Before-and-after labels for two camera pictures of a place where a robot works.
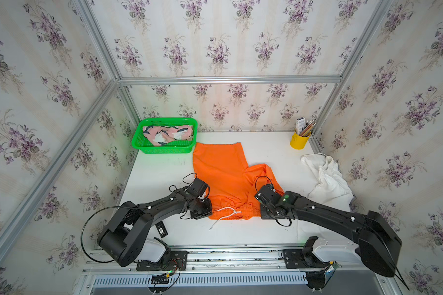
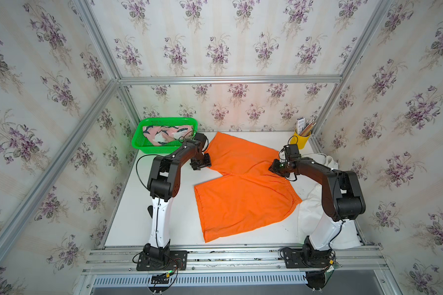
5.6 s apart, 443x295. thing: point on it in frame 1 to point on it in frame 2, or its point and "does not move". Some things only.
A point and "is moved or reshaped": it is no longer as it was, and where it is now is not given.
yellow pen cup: [298, 142] does not move
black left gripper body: [201, 209] to [200, 163]
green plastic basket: [141, 142] does not move
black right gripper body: [267, 213] to [279, 167]
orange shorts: [231, 184] is moved or reshaped
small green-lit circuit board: [160, 279] does not move
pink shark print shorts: [156, 134] does not move
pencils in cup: [303, 128] does not move
